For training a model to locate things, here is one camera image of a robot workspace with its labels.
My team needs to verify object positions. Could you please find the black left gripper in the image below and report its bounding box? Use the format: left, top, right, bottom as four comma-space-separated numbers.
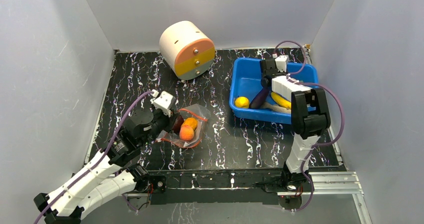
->
140, 103, 180, 147

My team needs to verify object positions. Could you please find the purple toy eggplant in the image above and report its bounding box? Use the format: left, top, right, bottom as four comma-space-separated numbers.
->
249, 87, 270, 109

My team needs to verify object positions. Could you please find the orange-red toy peach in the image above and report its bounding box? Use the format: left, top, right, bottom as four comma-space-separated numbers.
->
179, 125, 195, 142

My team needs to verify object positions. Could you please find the clear orange-zip bag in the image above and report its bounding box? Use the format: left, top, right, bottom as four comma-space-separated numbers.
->
155, 104, 211, 149

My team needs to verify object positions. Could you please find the orange toy lemon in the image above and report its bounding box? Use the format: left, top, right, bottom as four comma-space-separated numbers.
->
182, 117, 198, 131

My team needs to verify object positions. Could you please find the dark red toy fruit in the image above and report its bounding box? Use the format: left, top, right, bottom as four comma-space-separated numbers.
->
171, 114, 185, 134

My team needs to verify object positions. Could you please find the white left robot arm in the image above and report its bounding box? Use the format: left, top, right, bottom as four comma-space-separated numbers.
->
33, 108, 181, 224

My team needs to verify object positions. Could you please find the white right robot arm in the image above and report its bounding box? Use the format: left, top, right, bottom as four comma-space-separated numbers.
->
259, 57, 331, 191

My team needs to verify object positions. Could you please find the blue plastic bin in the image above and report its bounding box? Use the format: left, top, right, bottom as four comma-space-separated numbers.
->
229, 57, 319, 125

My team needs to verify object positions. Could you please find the yellow toy banana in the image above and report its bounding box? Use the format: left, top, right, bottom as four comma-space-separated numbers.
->
270, 92, 292, 110

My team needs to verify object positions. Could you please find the grey toy fish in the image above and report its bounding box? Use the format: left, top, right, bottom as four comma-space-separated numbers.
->
260, 102, 291, 114

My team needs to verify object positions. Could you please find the yellow toy pear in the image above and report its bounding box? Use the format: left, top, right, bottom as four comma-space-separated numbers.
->
234, 96, 250, 109

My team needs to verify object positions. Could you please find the cylindrical wooden drawer box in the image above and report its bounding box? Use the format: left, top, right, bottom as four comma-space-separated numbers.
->
159, 20, 216, 81

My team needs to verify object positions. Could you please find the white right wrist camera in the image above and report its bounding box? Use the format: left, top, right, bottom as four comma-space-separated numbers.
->
272, 53, 289, 73

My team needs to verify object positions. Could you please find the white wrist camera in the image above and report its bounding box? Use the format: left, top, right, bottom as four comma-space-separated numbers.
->
150, 89, 177, 118
272, 53, 289, 73

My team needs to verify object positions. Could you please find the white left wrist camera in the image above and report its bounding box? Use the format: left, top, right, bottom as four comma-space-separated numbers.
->
150, 89, 177, 118

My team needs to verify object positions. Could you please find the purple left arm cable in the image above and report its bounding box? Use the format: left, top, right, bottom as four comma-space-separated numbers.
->
33, 89, 158, 224

